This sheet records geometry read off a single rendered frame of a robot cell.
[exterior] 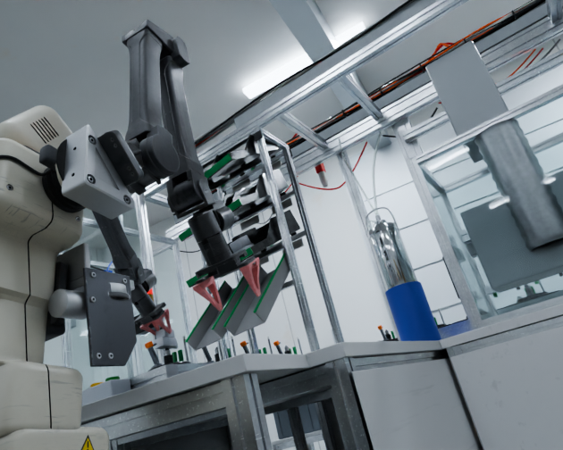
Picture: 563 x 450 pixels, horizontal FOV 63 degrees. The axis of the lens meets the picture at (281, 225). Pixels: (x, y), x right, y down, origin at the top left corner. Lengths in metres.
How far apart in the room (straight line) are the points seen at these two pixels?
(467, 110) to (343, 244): 3.43
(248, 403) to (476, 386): 0.99
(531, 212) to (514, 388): 0.57
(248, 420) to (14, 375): 0.35
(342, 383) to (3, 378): 0.60
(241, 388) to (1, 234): 0.44
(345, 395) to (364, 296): 4.08
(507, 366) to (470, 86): 1.06
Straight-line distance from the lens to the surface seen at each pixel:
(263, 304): 1.27
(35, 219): 0.80
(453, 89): 2.05
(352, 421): 1.00
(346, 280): 5.14
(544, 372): 1.62
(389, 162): 5.30
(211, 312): 1.51
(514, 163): 1.80
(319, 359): 1.00
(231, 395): 0.82
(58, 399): 0.75
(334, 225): 5.31
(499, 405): 1.64
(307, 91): 2.19
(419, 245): 4.95
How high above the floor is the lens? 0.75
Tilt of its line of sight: 22 degrees up
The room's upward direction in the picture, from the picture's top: 15 degrees counter-clockwise
